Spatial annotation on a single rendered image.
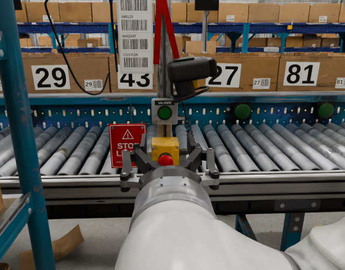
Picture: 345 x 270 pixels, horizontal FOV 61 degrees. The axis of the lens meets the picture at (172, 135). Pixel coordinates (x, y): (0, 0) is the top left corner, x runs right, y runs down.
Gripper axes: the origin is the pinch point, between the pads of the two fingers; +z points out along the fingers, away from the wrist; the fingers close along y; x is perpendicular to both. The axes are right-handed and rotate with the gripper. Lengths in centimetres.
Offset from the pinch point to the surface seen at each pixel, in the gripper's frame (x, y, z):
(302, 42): -3, -483, 960
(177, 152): 9.4, -3.0, 19.6
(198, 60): -13.4, -8.0, 20.8
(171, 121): 2.4, -1.7, 24.0
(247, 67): -5, -39, 87
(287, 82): 2, -59, 86
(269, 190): 25.1, -31.5, 26.8
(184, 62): -13.0, -4.6, 20.9
